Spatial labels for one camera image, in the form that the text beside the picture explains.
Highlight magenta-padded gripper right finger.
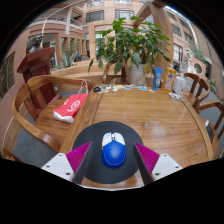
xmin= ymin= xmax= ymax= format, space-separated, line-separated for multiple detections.
xmin=132 ymin=141 xmax=184 ymax=186

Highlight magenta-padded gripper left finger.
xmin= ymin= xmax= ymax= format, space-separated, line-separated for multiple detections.
xmin=41 ymin=141 xmax=94 ymax=185

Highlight blue and white computer mouse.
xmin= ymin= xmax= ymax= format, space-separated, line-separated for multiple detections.
xmin=100 ymin=131 xmax=127 ymax=169

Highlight black round mouse pad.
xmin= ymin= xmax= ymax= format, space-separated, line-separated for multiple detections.
xmin=71 ymin=120 xmax=145 ymax=185

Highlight round-back wooden armchair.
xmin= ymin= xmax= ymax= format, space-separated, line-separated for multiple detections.
xmin=182 ymin=72 xmax=212 ymax=113
xmin=11 ymin=74 xmax=95 ymax=154
xmin=196 ymin=99 xmax=224 ymax=160
xmin=101 ymin=61 xmax=126 ymax=85
xmin=0 ymin=148 xmax=24 ymax=164

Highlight black notebook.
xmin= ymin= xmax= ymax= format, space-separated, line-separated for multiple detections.
xmin=203 ymin=119 xmax=218 ymax=145

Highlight red and white paper bag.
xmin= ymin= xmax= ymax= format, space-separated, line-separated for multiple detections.
xmin=52 ymin=79 xmax=90 ymax=124

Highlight clear plastic packet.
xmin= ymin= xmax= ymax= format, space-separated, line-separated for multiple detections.
xmin=168 ymin=92 xmax=183 ymax=100

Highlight white pump bottle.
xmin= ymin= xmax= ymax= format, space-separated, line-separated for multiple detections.
xmin=172 ymin=73 xmax=187 ymax=96

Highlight yellow liquid soap bottle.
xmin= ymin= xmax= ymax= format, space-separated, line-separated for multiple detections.
xmin=162 ymin=64 xmax=177 ymax=94

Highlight blue squeeze tube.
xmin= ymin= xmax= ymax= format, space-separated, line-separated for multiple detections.
xmin=153 ymin=66 xmax=164 ymax=92

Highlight yellow flowering potted plant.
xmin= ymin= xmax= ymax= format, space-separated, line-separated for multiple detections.
xmin=209 ymin=78 xmax=219 ymax=96

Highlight long wooden planter box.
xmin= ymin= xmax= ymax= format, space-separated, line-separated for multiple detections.
xmin=49 ymin=61 xmax=108 ymax=86

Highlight spiky agave plant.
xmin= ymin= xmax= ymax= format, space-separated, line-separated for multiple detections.
xmin=57 ymin=52 xmax=80 ymax=70

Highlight white sculpture on plinth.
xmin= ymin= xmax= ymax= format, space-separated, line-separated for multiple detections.
xmin=186 ymin=49 xmax=198 ymax=73

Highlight green plant in white pot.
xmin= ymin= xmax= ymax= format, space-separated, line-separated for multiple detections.
xmin=87 ymin=15 xmax=172 ymax=86

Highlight dark bust statue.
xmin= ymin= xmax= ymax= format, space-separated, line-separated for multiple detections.
xmin=28 ymin=32 xmax=44 ymax=54

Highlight dark red wooden pedestal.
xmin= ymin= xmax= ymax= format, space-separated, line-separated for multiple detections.
xmin=16 ymin=46 xmax=63 ymax=104

